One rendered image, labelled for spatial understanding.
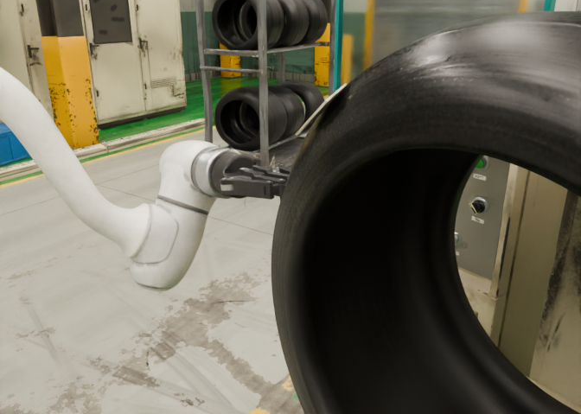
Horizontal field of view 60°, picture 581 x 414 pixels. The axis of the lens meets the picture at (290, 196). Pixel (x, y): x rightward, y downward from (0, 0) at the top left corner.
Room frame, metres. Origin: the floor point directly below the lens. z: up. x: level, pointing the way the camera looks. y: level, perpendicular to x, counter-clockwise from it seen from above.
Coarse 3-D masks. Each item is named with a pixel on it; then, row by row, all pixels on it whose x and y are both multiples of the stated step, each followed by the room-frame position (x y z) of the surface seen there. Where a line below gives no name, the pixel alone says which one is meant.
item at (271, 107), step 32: (224, 0) 4.19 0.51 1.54; (256, 0) 4.04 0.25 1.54; (288, 0) 4.41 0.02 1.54; (320, 0) 4.90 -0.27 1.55; (224, 32) 4.39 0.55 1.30; (256, 32) 4.03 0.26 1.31; (288, 32) 4.39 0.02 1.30; (320, 32) 4.82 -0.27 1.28; (224, 96) 4.21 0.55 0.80; (256, 96) 4.07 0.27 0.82; (288, 96) 4.44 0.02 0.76; (320, 96) 4.84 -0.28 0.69; (224, 128) 4.37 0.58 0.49; (256, 128) 4.71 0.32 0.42; (288, 128) 4.35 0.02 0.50; (256, 160) 4.35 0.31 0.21; (288, 160) 4.31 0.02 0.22
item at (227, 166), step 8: (224, 160) 0.81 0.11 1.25; (232, 160) 0.80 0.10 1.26; (240, 160) 0.81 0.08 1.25; (248, 160) 0.82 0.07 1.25; (216, 168) 0.81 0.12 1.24; (224, 168) 0.79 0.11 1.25; (232, 168) 0.80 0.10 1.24; (240, 168) 0.81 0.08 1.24; (248, 168) 0.81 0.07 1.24; (216, 176) 0.80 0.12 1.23; (224, 176) 0.78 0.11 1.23; (232, 176) 0.76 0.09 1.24; (240, 176) 0.76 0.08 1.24; (248, 176) 0.76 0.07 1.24; (216, 184) 0.80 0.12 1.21
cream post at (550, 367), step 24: (576, 216) 0.63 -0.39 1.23; (576, 240) 0.62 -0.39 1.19; (552, 264) 0.65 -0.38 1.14; (576, 264) 0.62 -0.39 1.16; (552, 288) 0.64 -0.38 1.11; (576, 288) 0.61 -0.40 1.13; (552, 312) 0.63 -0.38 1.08; (576, 312) 0.61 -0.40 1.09; (552, 336) 0.63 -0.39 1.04; (576, 336) 0.60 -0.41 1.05; (552, 360) 0.62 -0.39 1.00; (576, 360) 0.60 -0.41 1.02; (552, 384) 0.62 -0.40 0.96; (576, 384) 0.59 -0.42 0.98
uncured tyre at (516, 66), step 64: (384, 64) 0.46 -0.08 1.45; (448, 64) 0.39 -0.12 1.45; (512, 64) 0.35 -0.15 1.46; (576, 64) 0.32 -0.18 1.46; (320, 128) 0.49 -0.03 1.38; (384, 128) 0.41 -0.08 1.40; (448, 128) 0.36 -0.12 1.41; (512, 128) 0.33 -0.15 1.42; (576, 128) 0.30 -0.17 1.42; (320, 192) 0.47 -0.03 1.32; (384, 192) 0.70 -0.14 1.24; (448, 192) 0.68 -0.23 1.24; (576, 192) 0.29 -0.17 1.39; (320, 256) 0.62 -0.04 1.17; (384, 256) 0.70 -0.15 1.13; (448, 256) 0.69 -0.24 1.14; (320, 320) 0.60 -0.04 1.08; (384, 320) 0.66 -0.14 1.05; (448, 320) 0.66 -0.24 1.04; (320, 384) 0.48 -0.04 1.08; (384, 384) 0.59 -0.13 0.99; (448, 384) 0.61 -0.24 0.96; (512, 384) 0.58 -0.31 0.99
